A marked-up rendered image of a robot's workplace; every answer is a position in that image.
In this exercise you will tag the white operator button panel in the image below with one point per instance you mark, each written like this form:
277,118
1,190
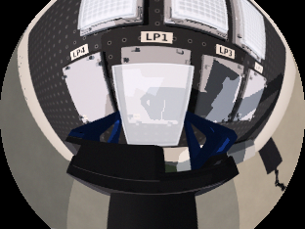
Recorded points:
243,151

